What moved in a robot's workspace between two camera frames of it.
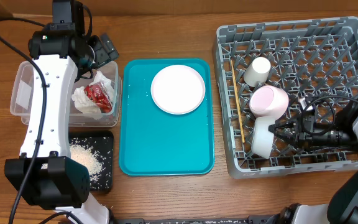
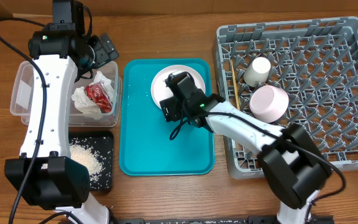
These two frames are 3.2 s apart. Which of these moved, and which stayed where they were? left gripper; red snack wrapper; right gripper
Moved: right gripper
Stayed: left gripper; red snack wrapper
